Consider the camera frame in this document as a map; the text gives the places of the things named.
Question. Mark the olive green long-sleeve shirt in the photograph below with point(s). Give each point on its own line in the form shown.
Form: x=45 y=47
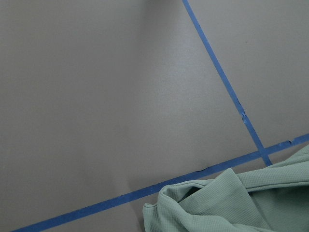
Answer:
x=272 y=199

